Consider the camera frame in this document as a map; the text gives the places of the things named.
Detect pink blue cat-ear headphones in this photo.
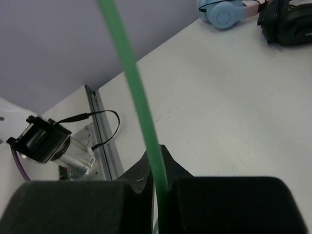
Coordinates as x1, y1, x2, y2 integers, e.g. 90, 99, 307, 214
197, 0, 271, 29

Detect aluminium table edge rail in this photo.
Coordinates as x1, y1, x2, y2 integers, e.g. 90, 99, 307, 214
85, 85, 124, 180

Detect green headphone cable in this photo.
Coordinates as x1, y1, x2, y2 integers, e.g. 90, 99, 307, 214
96, 0, 169, 234

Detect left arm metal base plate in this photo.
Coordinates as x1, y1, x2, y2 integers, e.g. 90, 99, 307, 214
58, 124, 103, 181

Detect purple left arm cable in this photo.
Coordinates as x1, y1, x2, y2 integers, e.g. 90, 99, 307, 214
11, 149, 32, 182

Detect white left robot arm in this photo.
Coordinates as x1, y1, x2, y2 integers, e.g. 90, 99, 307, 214
0, 97, 72, 182

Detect black left base wire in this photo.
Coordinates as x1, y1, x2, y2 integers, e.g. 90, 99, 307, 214
58, 110, 121, 151

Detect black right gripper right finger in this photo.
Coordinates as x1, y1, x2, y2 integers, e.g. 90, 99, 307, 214
159, 145, 308, 234

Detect black headphones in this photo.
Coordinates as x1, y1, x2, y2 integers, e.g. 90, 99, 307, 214
257, 0, 312, 46

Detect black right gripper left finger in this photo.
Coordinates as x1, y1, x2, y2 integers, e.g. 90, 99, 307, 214
0, 155, 154, 234

